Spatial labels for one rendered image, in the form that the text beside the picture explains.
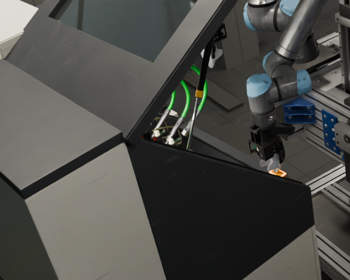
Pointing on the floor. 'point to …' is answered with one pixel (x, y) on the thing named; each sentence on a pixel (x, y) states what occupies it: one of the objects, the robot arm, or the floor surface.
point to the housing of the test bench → (60, 189)
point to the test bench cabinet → (293, 261)
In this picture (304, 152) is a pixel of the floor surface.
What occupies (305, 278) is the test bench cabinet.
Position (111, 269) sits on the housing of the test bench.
